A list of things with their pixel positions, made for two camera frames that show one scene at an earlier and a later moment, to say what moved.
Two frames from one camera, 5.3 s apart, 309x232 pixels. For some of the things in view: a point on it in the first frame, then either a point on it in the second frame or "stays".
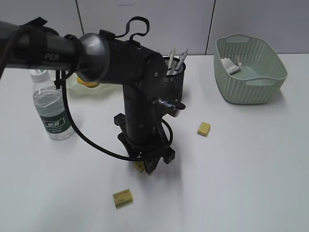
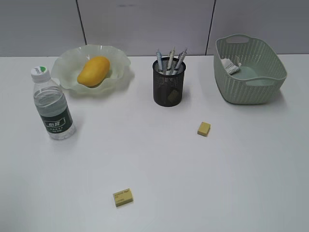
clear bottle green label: [50, 105] stays
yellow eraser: [203, 129] stays
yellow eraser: [139, 166] to [174, 97]
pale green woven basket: [261, 74] stays
